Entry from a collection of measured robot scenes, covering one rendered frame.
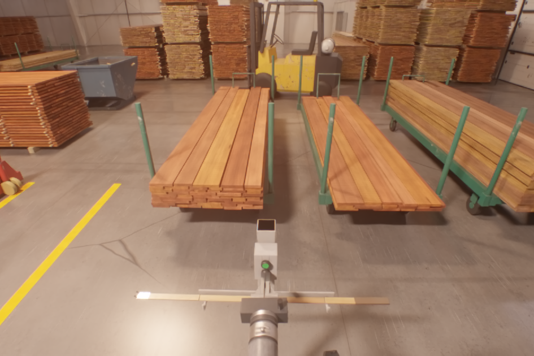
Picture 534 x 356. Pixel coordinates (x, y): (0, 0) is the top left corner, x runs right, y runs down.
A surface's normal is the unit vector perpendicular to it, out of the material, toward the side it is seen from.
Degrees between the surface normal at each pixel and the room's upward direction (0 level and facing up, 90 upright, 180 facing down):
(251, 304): 3
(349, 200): 0
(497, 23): 90
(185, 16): 90
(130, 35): 90
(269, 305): 3
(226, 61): 90
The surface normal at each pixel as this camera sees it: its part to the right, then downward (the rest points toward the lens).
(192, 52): -0.02, 0.50
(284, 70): -0.24, 0.48
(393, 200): 0.00, -0.87
